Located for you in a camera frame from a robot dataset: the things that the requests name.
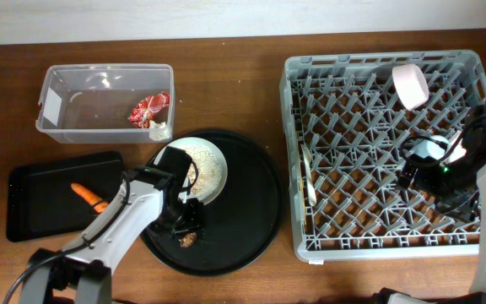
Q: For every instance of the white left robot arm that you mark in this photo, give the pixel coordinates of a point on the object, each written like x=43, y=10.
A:
x=88, y=262

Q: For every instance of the white plastic fork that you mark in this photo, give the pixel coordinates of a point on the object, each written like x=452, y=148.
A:
x=308, y=178

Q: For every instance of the grey plate with food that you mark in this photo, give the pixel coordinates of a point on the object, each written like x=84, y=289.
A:
x=211, y=175

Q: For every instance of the round black serving tray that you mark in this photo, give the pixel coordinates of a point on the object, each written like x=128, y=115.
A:
x=240, y=223

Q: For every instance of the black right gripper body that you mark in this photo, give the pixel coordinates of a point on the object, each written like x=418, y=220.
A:
x=450, y=186

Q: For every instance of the wooden chopstick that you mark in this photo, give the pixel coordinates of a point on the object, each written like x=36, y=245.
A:
x=301, y=196

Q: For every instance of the brown food scrap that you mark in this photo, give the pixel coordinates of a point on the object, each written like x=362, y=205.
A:
x=188, y=239

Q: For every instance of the white tissue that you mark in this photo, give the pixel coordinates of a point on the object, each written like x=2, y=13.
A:
x=159, y=132

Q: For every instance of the red crumpled snack wrapper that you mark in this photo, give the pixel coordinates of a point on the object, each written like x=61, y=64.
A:
x=144, y=113

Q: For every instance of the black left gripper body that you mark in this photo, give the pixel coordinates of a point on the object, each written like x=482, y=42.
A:
x=185, y=217

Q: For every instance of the light blue plastic cup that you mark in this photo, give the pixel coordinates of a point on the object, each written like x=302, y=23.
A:
x=435, y=147

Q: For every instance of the clear plastic waste bin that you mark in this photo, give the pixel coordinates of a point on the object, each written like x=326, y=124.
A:
x=90, y=103

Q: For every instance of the pink plastic bowl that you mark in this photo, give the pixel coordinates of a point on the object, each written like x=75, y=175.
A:
x=411, y=86

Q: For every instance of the cream plastic cup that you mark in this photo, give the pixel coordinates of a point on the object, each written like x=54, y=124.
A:
x=457, y=153

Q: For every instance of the grey dishwasher rack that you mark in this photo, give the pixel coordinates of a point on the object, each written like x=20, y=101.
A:
x=346, y=111

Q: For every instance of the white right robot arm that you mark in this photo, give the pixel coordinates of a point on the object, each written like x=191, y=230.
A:
x=477, y=292

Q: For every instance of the orange carrot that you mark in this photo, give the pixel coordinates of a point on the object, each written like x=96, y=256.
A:
x=96, y=202

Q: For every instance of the black rectangular tray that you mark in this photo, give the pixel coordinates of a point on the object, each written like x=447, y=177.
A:
x=41, y=201

